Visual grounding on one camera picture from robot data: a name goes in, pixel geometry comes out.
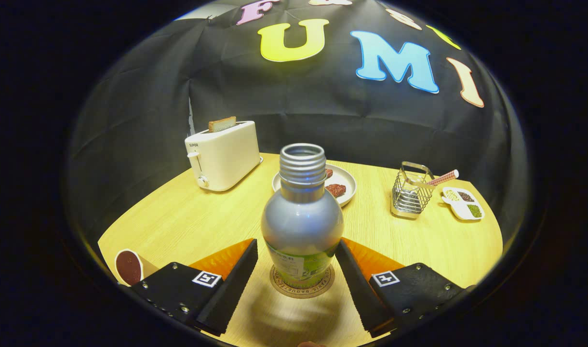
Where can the white toaster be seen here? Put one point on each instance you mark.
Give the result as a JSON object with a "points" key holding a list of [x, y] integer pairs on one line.
{"points": [[226, 156]]}

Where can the silver bottle green label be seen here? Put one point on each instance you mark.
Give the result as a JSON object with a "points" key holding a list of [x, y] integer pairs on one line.
{"points": [[301, 221]]}

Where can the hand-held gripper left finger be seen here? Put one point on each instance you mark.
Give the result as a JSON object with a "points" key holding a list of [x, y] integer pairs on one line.
{"points": [[231, 289]]}

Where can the wooden table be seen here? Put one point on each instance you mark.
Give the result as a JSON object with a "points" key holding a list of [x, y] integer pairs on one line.
{"points": [[202, 221]]}

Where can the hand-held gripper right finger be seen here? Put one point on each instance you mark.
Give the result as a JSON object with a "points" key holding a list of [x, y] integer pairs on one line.
{"points": [[359, 289]]}

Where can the round wooden coaster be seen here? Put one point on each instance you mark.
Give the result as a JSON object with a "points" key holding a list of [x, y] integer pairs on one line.
{"points": [[301, 291]]}

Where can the white round plate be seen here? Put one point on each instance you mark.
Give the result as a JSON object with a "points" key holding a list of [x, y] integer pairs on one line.
{"points": [[347, 180]]}

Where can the pink striped stick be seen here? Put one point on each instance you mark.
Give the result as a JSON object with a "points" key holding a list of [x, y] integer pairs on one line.
{"points": [[446, 177]]}

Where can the white divided bean dish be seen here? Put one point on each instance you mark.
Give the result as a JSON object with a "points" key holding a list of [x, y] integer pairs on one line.
{"points": [[462, 203]]}

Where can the toast slice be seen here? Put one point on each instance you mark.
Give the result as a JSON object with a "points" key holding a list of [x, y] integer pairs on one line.
{"points": [[221, 124]]}

